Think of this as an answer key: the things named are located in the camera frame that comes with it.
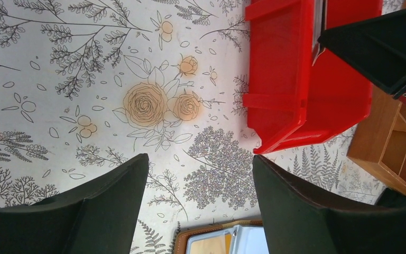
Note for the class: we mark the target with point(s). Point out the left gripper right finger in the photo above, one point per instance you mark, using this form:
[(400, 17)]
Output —
[(301, 217)]

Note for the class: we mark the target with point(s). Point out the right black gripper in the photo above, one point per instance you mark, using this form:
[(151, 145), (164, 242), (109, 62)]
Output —
[(376, 48)]

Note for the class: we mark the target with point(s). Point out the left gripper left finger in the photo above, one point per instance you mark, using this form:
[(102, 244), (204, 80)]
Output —
[(99, 216)]

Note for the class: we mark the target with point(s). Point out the brown leather card holder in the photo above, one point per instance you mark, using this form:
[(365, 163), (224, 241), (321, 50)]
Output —
[(242, 236)]

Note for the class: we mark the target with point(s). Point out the red plastic bin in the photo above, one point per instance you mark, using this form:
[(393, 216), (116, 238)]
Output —
[(290, 102)]

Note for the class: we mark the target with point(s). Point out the orange compartment tray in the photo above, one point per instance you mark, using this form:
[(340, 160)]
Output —
[(379, 143)]

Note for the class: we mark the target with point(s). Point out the floral table mat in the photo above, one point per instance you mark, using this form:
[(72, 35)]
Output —
[(87, 85)]

